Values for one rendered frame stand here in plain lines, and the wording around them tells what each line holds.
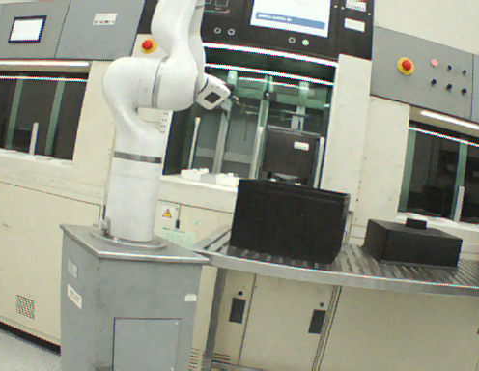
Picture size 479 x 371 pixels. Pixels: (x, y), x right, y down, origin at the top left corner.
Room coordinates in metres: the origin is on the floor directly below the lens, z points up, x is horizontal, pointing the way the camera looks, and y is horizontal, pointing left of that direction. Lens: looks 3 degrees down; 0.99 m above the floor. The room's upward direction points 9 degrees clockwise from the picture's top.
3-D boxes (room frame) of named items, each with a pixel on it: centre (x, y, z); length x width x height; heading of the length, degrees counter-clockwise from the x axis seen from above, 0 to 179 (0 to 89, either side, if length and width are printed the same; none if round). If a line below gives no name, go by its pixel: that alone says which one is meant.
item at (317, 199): (1.52, -0.16, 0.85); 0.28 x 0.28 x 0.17; 75
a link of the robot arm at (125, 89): (1.22, 0.27, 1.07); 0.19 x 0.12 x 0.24; 91
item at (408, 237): (1.59, -0.57, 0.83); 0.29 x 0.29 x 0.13; 0
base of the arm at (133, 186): (1.23, 0.23, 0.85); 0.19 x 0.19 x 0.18
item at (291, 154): (2.49, -0.20, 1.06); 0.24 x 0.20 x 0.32; 83
